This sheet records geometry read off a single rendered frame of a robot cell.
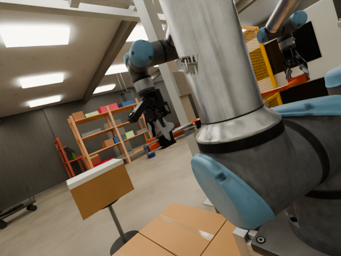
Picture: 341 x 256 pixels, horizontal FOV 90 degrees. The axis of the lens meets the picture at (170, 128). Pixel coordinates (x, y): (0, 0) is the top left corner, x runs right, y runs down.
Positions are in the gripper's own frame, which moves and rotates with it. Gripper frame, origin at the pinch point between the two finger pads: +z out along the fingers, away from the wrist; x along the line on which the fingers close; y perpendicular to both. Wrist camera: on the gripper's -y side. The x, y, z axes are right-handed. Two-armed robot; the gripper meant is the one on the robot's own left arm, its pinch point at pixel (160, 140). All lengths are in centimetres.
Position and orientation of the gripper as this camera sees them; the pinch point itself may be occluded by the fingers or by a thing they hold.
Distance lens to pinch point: 68.6
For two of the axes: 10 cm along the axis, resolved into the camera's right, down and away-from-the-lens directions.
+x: -5.8, 1.5, 8.0
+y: 7.3, -3.4, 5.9
